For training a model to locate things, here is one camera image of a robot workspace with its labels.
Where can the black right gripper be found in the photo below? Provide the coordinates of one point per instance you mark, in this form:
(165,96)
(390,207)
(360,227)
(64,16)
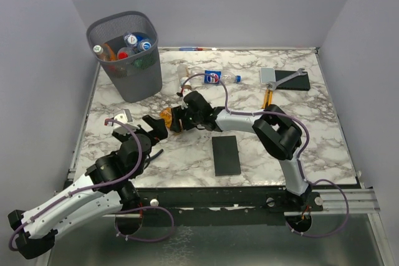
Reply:
(178,113)

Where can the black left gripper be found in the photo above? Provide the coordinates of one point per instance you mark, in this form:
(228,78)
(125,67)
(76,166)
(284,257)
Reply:
(159,132)

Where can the small orange juice bottle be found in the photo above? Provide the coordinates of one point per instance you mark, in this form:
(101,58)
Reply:
(166,115)

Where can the brown bottle green cap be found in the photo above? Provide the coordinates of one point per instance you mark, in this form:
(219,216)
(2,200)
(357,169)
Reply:
(183,74)

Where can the pepsi label clear bottle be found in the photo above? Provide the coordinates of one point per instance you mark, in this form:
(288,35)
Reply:
(212,77)

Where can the blue label bottle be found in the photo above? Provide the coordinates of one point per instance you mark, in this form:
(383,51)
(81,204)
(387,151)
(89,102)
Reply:
(144,44)

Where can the red label bottle red cap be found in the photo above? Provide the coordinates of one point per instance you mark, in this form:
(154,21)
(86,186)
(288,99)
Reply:
(125,52)

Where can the clear crushed bottle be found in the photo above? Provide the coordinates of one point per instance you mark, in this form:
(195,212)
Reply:
(130,40)

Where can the large orange juice bottle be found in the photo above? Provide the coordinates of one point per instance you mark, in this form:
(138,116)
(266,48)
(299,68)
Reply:
(104,52)

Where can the green plastic bottle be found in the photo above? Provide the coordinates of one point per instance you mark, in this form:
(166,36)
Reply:
(144,62)

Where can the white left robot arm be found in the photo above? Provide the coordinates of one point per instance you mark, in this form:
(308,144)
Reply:
(105,188)

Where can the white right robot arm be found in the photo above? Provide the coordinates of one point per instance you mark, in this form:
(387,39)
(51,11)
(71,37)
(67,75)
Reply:
(278,132)

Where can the grey mesh waste bin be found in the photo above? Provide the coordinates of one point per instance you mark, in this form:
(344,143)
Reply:
(133,85)

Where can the blue red pen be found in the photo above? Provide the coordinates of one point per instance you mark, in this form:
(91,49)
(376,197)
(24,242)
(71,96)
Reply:
(190,49)

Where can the yellow utility knife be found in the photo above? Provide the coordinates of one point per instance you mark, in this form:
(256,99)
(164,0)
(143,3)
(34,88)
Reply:
(267,98)

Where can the grey white hub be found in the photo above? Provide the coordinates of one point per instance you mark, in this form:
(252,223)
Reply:
(267,75)

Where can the silver wrench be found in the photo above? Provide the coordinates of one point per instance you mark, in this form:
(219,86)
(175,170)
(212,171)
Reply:
(273,85)

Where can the black box rear right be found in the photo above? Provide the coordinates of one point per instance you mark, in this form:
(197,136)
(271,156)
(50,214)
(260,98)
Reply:
(300,83)

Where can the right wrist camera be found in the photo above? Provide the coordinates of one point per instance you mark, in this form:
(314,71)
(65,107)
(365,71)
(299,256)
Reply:
(186,89)

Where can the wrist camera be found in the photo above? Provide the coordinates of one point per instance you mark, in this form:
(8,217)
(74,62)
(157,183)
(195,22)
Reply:
(123,116)
(186,89)

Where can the blue handled pliers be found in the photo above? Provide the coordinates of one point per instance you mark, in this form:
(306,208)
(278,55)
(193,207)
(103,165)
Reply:
(157,154)

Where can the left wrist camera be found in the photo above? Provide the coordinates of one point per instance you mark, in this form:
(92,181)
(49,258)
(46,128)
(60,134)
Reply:
(123,116)

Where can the black network switch centre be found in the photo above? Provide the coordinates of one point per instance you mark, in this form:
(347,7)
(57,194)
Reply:
(226,156)

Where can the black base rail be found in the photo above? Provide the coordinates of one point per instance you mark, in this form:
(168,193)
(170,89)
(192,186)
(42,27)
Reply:
(221,206)

